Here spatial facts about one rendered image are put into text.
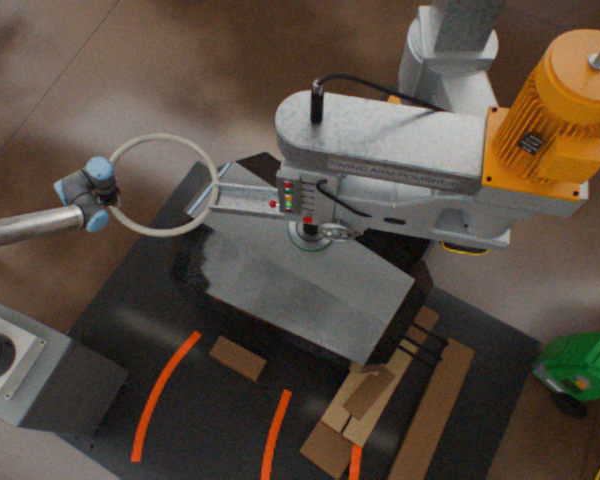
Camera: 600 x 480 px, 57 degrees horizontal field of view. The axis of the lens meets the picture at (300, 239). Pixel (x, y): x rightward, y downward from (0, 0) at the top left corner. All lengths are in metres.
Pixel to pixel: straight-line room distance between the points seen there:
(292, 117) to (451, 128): 0.50
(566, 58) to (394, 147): 0.53
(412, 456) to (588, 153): 1.99
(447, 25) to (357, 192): 0.66
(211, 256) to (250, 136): 1.39
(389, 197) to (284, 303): 0.81
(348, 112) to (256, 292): 1.10
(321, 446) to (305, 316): 0.80
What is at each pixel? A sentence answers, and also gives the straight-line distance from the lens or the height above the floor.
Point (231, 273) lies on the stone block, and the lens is 2.59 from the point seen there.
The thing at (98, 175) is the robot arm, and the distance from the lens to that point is 2.16.
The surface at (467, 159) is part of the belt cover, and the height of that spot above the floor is 1.73.
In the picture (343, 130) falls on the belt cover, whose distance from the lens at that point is 1.75.
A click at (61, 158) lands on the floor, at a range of 4.03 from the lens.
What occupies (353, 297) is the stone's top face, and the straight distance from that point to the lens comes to 2.43.
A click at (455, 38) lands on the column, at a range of 2.18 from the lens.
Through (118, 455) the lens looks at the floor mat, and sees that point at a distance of 3.31.
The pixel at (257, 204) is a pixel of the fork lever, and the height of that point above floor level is 1.04.
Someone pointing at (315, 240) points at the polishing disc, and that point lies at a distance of 2.47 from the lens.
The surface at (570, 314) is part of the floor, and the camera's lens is 3.65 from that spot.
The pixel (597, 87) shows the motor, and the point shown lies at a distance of 1.49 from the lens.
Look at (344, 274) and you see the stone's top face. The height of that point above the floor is 0.86.
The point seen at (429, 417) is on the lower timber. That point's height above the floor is 0.12.
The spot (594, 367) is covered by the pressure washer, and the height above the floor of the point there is 0.52.
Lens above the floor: 3.18
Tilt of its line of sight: 67 degrees down
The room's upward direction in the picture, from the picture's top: straight up
